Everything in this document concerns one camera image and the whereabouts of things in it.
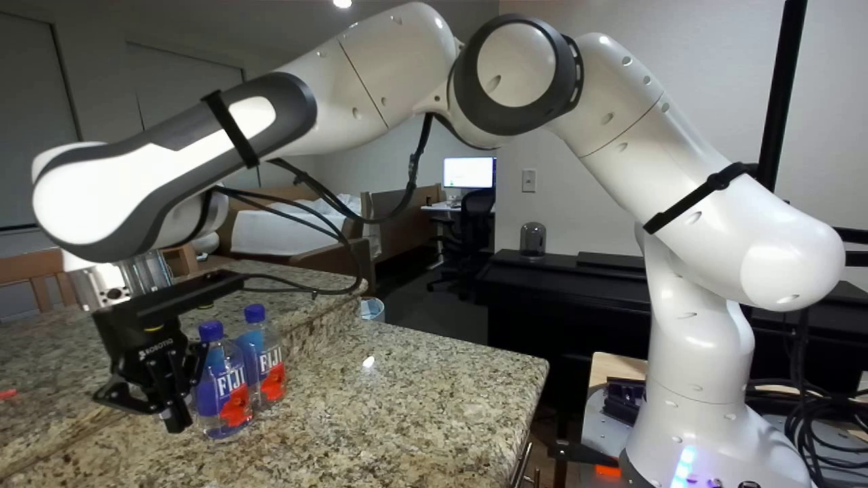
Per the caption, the blue black box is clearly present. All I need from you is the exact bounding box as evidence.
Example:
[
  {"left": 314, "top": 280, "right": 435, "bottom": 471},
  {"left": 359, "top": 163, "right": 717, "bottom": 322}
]
[{"left": 599, "top": 375, "right": 650, "bottom": 425}]

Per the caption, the grey cylindrical speaker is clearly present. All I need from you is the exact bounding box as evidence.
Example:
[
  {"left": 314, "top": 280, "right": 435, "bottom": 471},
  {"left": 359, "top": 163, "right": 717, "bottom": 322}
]
[{"left": 519, "top": 220, "right": 547, "bottom": 258}]

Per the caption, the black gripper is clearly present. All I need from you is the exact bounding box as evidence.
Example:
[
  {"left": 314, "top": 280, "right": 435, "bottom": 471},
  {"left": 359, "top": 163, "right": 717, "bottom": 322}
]
[{"left": 89, "top": 295, "right": 208, "bottom": 437}]

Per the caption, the clear plastic cup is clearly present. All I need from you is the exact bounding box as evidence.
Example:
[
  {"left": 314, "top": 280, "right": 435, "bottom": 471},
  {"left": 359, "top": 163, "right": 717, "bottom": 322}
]
[{"left": 355, "top": 292, "right": 389, "bottom": 329}]

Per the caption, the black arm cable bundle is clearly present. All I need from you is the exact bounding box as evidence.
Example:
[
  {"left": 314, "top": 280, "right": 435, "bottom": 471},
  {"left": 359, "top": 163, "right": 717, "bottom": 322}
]
[{"left": 212, "top": 112, "right": 440, "bottom": 299}]

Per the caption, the brown wooden bed frame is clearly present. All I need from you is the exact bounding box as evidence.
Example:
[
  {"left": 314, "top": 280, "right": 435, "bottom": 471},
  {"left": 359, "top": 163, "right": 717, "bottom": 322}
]
[{"left": 215, "top": 182, "right": 448, "bottom": 292}]

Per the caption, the black floor cable coil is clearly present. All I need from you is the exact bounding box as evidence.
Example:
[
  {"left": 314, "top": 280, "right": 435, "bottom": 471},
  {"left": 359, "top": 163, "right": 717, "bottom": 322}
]
[{"left": 747, "top": 376, "right": 868, "bottom": 488}]

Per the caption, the black office chair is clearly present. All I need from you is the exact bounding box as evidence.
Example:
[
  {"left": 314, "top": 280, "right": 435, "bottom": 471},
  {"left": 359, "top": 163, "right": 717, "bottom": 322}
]
[{"left": 425, "top": 186, "right": 496, "bottom": 299}]

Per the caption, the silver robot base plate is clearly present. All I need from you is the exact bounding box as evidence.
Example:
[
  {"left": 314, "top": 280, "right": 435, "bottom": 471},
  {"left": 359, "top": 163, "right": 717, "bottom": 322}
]
[{"left": 580, "top": 386, "right": 646, "bottom": 462}]

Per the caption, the light wooden robot table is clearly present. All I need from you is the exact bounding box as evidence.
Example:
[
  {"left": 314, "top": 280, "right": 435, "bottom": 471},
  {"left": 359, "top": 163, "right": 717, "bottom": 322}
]
[{"left": 578, "top": 350, "right": 653, "bottom": 466}]

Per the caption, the grey wall screen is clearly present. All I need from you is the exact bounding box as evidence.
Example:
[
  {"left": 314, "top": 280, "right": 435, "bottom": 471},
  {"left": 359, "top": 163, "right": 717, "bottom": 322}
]
[{"left": 0, "top": 12, "right": 81, "bottom": 230}]

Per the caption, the black strap on forearm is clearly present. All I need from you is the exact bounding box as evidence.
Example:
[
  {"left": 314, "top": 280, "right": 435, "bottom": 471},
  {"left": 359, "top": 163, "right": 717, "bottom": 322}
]
[{"left": 197, "top": 87, "right": 264, "bottom": 170}]

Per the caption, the black strap on shoulder link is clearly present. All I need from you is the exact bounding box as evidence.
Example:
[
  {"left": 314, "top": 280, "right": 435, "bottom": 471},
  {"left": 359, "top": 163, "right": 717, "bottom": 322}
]
[{"left": 639, "top": 159, "right": 763, "bottom": 239}]

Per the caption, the black vertical pole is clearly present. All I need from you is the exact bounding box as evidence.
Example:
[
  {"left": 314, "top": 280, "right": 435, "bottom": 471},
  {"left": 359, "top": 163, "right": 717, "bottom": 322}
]
[{"left": 755, "top": 0, "right": 810, "bottom": 195}]

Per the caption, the Fiji water bottle blue cap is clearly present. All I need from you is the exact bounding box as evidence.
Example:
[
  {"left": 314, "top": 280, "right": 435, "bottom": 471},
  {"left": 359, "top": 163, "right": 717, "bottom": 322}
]
[
  {"left": 237, "top": 300, "right": 290, "bottom": 414},
  {"left": 191, "top": 317, "right": 258, "bottom": 445}
]

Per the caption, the white bed mattress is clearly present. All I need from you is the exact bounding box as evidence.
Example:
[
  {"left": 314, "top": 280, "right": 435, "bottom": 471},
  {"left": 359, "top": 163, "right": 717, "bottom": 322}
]
[{"left": 228, "top": 197, "right": 359, "bottom": 261}]

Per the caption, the wooden chair back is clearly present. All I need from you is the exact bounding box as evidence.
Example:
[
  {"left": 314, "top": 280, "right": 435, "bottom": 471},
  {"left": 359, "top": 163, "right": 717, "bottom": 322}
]
[{"left": 0, "top": 247, "right": 86, "bottom": 314}]

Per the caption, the lit computer monitor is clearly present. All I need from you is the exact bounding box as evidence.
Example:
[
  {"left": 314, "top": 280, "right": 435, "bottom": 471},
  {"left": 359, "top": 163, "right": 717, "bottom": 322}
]
[{"left": 440, "top": 155, "right": 498, "bottom": 193}]

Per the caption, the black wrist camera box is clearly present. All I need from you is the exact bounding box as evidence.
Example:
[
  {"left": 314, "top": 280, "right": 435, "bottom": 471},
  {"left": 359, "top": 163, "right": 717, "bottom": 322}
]
[{"left": 86, "top": 268, "right": 246, "bottom": 322}]

